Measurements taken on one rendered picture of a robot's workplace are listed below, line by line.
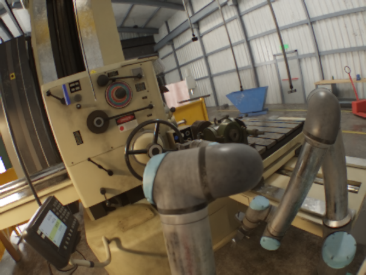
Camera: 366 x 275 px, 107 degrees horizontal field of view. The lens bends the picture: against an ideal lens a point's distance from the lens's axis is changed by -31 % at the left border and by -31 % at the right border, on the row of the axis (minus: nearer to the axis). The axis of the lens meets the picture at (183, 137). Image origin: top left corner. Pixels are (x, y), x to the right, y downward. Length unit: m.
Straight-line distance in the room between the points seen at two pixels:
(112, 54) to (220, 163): 1.78
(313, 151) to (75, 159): 1.21
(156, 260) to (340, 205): 1.48
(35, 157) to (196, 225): 1.75
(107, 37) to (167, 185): 1.83
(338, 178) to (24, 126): 2.19
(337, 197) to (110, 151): 1.25
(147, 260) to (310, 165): 1.51
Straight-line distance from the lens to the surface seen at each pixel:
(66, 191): 1.64
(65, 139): 1.26
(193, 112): 4.35
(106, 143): 1.27
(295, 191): 0.71
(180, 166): 0.39
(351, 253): 0.89
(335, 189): 0.86
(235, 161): 0.39
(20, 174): 2.09
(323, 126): 0.60
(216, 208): 1.90
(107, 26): 2.14
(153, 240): 1.69
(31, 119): 1.98
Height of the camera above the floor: 1.60
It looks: 14 degrees down
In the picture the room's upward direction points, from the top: 15 degrees counter-clockwise
